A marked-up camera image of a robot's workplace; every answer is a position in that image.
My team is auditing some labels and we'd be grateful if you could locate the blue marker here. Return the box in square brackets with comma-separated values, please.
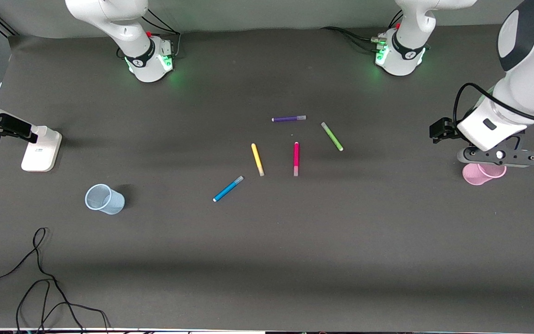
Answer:
[213, 175, 245, 203]

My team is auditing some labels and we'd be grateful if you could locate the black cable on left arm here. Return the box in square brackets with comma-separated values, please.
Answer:
[453, 83, 534, 126]

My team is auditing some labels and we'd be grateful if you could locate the translucent blue plastic cup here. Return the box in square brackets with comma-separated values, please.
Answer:
[85, 184, 126, 215]

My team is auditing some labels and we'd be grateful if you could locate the translucent pink plastic cup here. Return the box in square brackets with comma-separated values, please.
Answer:
[462, 162, 508, 186]

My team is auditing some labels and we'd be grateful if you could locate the yellow marker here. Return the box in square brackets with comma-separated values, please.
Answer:
[251, 143, 266, 177]

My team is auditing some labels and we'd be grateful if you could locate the white stand with flat base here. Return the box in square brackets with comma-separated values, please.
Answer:
[0, 95, 63, 173]

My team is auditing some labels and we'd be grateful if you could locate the thin black loose cable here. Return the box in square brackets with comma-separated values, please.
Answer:
[0, 227, 84, 334]
[15, 278, 111, 334]

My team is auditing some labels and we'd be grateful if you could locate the green marker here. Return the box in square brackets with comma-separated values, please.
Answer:
[321, 122, 344, 152]

